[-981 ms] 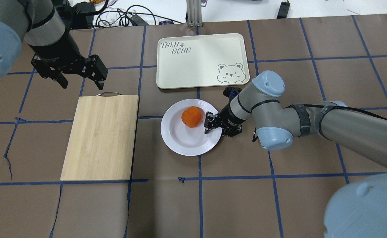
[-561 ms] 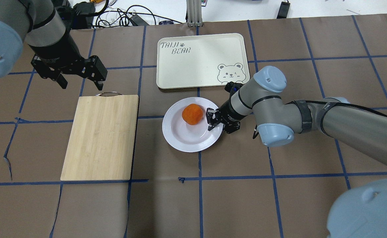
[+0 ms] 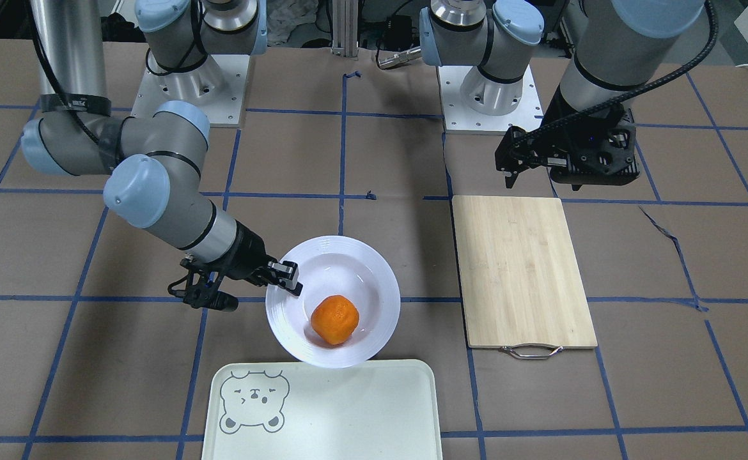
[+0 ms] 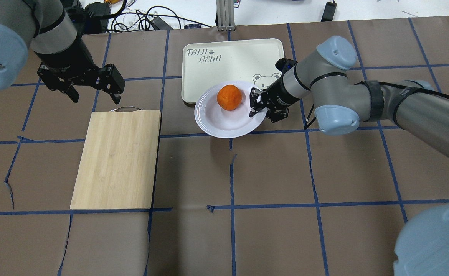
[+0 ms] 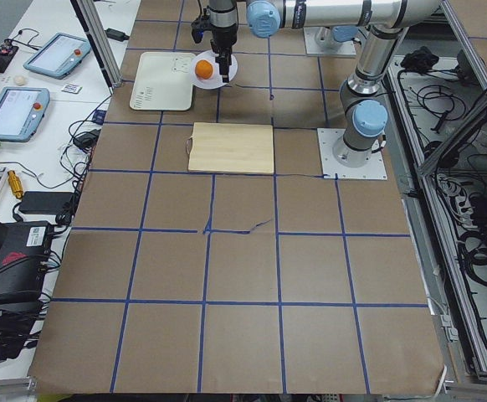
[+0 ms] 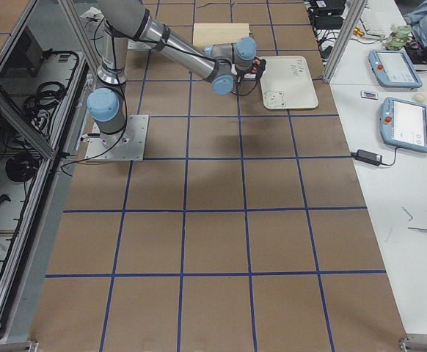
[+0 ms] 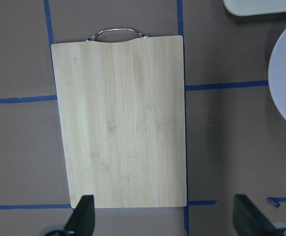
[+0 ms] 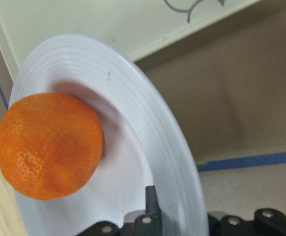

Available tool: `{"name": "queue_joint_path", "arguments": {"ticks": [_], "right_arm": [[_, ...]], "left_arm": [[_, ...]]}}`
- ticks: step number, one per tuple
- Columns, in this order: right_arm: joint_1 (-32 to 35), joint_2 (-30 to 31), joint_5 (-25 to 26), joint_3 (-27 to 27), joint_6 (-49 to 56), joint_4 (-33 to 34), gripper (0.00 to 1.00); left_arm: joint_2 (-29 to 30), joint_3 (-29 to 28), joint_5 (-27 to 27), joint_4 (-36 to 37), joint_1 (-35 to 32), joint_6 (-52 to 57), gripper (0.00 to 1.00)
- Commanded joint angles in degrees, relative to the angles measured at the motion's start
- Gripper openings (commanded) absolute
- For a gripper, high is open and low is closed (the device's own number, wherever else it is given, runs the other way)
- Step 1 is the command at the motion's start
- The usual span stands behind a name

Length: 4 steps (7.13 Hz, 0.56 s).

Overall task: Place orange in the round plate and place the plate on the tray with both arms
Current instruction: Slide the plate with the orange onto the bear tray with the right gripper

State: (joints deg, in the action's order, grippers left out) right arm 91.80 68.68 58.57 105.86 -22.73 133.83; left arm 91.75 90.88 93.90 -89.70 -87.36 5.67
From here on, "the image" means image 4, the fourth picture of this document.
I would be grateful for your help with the brown paper table cover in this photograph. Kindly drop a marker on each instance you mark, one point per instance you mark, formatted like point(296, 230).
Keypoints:
point(280, 201)

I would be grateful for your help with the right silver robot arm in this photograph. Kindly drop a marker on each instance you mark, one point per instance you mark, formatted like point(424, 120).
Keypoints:
point(422, 247)

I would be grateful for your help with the wooden cutting board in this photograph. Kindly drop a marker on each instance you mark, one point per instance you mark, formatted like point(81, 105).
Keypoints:
point(118, 163)

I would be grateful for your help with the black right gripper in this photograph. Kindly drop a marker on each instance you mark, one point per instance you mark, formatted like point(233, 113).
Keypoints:
point(281, 95)

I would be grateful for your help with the aluminium frame post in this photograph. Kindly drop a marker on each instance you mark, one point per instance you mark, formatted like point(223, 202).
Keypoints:
point(225, 15)

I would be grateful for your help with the orange fruit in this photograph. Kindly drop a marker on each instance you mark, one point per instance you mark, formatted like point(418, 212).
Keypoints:
point(229, 97)

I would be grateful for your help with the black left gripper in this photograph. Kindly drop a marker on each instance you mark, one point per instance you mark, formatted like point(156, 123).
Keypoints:
point(66, 56)

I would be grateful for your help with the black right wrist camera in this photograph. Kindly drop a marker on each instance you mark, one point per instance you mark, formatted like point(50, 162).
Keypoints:
point(285, 64)

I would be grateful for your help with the cream bear tray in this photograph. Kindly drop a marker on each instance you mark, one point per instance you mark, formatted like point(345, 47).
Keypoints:
point(207, 64)

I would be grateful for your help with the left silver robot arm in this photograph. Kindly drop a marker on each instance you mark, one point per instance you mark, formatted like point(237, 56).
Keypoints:
point(44, 27)

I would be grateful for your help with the black power adapter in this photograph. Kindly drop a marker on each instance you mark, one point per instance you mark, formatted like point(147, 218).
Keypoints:
point(97, 9)

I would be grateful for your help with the white round plate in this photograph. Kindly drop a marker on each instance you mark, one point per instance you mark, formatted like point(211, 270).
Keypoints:
point(221, 123)

